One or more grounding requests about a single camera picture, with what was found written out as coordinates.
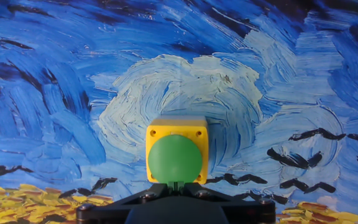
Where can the yellow box with green button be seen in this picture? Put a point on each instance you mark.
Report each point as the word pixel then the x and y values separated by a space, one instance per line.
pixel 174 155

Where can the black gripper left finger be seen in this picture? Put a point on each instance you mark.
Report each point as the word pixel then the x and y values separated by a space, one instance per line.
pixel 110 213

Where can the painted wheatfield cloth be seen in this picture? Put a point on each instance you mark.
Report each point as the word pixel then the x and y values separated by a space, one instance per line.
pixel 73 77

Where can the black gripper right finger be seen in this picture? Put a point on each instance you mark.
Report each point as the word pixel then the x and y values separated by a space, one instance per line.
pixel 244 213

